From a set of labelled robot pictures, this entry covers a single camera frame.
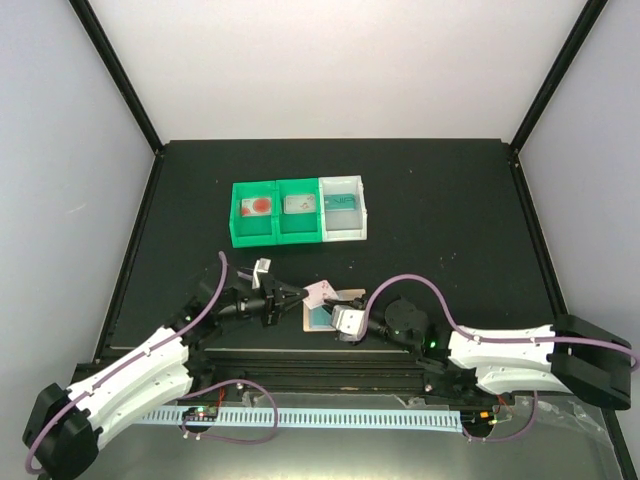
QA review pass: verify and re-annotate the white slotted cable duct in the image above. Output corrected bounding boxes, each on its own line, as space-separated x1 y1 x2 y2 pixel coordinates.
136 406 462 433

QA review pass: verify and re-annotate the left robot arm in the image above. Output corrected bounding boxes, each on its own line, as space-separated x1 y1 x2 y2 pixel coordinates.
22 267 309 479

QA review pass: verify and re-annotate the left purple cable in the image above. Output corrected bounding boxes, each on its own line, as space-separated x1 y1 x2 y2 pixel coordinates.
24 252 251 474

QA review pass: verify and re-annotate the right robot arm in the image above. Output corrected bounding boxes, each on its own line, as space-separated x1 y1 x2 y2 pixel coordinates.
322 297 633 410

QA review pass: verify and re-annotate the purple cable loop front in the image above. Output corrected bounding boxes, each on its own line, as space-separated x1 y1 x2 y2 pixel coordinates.
180 372 284 444

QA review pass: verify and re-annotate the black frame post right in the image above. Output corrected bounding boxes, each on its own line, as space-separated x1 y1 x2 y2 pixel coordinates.
510 0 608 154

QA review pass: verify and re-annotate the black frame post left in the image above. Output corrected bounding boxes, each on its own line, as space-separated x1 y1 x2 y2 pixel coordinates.
69 0 163 154

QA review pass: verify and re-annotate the teal vip card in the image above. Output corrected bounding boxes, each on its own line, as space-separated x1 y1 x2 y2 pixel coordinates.
308 307 334 332
324 193 357 212

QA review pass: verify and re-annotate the black frame post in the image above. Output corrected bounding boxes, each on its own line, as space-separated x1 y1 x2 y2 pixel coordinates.
510 0 608 154
69 0 163 154

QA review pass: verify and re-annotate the white red blossom card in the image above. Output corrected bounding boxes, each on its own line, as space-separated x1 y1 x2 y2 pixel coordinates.
303 280 339 310

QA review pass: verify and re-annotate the teal VIP card in bin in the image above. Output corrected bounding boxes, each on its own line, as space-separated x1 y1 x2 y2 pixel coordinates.
324 193 357 212

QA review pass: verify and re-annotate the white bin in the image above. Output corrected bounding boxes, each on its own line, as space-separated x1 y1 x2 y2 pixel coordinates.
318 175 368 243

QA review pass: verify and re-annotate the green bin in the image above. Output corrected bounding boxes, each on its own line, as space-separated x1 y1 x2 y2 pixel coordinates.
274 178 322 245
229 181 277 248

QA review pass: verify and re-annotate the black aluminium rail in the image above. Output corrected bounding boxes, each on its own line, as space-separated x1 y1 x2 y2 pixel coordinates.
194 350 497 407

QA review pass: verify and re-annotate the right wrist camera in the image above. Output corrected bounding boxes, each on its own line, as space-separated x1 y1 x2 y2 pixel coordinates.
331 307 365 342

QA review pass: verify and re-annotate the small circuit board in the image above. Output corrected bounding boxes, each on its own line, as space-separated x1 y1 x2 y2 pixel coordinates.
183 406 218 422

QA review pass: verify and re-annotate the white card in bin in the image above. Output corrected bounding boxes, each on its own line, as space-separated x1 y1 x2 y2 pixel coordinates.
283 193 317 215

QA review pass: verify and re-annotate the red circle card in bin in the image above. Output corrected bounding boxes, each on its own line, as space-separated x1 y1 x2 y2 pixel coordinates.
240 197 272 217

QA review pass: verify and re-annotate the beige card holder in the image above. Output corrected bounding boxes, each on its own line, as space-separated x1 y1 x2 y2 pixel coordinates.
302 289 366 333

